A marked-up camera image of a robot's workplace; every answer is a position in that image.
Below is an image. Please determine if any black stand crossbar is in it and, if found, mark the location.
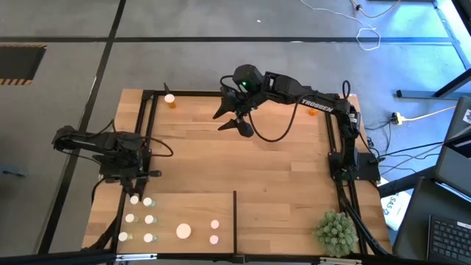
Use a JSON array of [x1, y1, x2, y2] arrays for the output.
[[0, 250, 471, 265]]

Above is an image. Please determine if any artificial green plant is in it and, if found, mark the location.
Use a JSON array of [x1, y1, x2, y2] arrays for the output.
[[314, 208, 360, 258]]

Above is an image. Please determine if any silver metal bracket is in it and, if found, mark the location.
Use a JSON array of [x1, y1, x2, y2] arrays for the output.
[[116, 252, 158, 261], [319, 256, 364, 264]]

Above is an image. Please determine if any black aluminium table frame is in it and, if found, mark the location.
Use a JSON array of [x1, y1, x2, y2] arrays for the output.
[[82, 89, 393, 261]]

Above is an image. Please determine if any black desk leg bar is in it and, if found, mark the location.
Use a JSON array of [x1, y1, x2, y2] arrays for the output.
[[377, 165, 437, 198]]

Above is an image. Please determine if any black shelf divider panel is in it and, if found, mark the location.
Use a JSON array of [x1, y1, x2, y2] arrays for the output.
[[233, 188, 238, 255]]

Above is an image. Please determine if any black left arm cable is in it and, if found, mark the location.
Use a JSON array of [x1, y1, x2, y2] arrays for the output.
[[82, 118, 174, 158]]

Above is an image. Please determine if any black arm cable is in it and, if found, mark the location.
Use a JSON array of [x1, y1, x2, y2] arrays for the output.
[[82, 118, 174, 158], [247, 79, 351, 144]]

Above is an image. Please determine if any black floor hatch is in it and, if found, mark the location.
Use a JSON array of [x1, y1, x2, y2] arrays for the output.
[[0, 43, 48, 87]]

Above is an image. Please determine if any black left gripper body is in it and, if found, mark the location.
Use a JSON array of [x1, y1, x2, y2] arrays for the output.
[[105, 161, 163, 187]]

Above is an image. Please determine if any black laptop with keyboard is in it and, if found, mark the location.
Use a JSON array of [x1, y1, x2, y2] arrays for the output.
[[392, 176, 471, 265]]

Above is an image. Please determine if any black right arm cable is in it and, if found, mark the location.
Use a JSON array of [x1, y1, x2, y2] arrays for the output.
[[247, 79, 351, 144]]

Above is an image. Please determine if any white power cable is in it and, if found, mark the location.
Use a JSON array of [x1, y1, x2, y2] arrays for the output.
[[392, 105, 457, 125]]

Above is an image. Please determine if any blue-black desk frame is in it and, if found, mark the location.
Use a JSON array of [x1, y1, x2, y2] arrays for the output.
[[395, 0, 471, 99]]

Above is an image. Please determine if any thin black cable bundle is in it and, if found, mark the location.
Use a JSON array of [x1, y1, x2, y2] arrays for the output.
[[364, 121, 448, 176]]

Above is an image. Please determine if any white floor cable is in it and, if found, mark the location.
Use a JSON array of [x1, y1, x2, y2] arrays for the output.
[[300, 0, 382, 52]]

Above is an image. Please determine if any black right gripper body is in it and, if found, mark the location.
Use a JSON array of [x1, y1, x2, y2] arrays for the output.
[[219, 85, 258, 139]]

